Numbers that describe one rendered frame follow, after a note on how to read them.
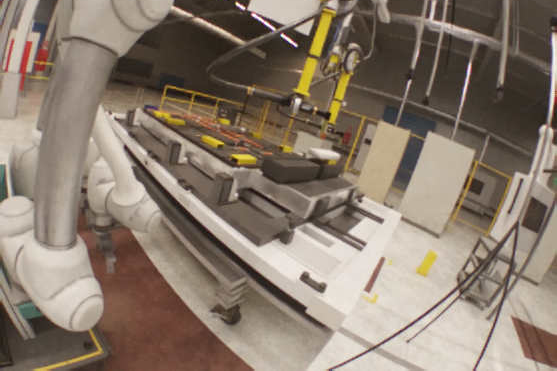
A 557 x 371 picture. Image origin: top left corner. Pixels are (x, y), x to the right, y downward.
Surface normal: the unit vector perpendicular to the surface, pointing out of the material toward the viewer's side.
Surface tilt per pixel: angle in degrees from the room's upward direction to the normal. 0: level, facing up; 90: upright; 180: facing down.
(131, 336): 0
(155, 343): 0
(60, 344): 0
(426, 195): 90
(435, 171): 90
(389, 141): 90
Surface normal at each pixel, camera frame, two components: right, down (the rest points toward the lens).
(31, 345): 0.31, -0.93
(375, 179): -0.57, -0.01
